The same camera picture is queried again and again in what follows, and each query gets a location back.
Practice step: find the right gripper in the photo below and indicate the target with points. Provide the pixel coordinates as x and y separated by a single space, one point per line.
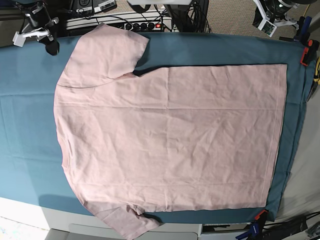
41 25

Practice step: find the white power strip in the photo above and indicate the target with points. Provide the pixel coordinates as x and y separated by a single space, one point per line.
146 27

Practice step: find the orange blue clamp lower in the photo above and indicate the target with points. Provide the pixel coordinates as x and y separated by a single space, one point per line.
256 227

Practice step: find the orange black clamp upper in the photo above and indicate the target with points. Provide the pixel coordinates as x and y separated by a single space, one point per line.
309 52

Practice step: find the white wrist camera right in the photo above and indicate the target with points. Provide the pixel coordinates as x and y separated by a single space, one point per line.
18 39

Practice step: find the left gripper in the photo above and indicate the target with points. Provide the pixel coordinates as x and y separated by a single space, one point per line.
275 11

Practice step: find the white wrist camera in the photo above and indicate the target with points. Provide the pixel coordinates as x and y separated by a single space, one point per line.
267 27
18 39

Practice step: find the pink T-shirt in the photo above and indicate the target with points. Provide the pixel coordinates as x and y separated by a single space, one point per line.
182 138

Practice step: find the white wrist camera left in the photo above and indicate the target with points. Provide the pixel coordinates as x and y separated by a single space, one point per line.
267 27

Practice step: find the teal table cloth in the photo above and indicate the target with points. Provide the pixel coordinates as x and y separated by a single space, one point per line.
30 156

